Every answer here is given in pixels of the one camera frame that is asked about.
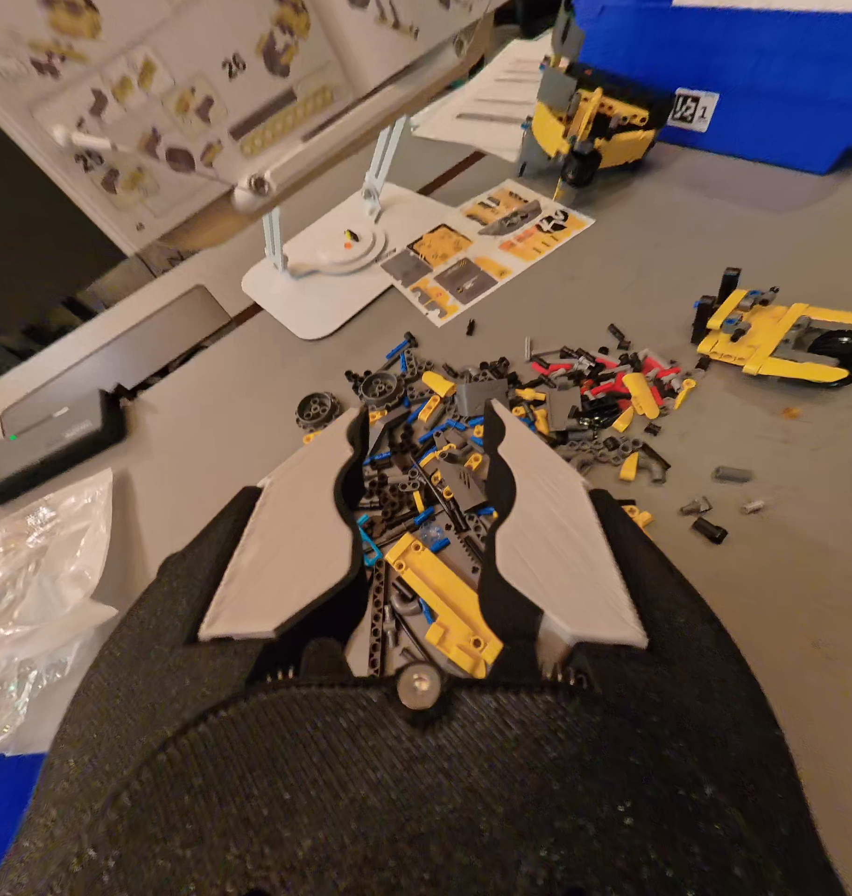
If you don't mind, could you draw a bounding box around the small yellow toy wheel assembly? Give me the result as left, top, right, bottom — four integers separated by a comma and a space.
690, 266, 852, 387

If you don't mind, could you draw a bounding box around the black power bank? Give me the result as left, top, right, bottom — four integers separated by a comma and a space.
0, 388, 127, 506

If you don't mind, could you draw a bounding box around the blue plastic bin white tag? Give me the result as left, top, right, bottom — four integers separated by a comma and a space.
571, 0, 852, 176

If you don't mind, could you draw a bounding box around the stack of printed papers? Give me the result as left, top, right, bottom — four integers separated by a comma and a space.
410, 38, 553, 162

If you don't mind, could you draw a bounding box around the clear plastic bag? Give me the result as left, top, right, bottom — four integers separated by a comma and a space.
0, 469, 119, 757

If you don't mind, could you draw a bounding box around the large yellow toy vehicle model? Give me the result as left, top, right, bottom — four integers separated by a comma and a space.
515, 0, 672, 207

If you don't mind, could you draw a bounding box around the yellow grey sticker sheet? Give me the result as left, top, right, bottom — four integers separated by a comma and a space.
380, 178, 596, 328

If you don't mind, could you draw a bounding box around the building instruction booklet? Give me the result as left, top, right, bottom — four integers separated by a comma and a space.
0, 0, 511, 256

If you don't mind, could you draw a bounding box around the dark grey toy wheel hub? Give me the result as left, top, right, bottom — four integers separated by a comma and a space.
296, 392, 343, 429
359, 371, 407, 406

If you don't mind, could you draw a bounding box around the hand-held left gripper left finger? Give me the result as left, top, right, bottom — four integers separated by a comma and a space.
198, 408, 369, 641

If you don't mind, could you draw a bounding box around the grey table cable hatch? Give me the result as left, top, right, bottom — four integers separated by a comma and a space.
0, 283, 232, 438

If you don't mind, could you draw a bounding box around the pile of toy building pieces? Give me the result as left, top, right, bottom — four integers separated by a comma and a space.
303, 332, 700, 680

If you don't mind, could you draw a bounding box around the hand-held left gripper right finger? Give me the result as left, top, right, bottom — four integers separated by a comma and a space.
480, 399, 648, 673

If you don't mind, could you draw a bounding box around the white book stand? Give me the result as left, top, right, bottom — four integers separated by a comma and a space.
51, 0, 518, 342

